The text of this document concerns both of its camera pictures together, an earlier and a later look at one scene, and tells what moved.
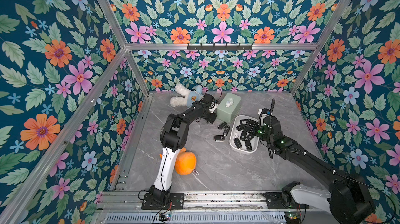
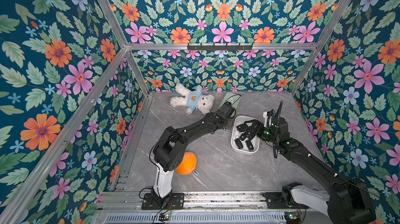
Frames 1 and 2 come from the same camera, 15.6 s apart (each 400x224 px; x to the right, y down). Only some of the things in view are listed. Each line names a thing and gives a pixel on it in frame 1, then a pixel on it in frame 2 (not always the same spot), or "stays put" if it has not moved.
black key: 248,145 stays put
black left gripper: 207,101 → 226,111
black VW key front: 243,135 stays put
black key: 237,142 stays put
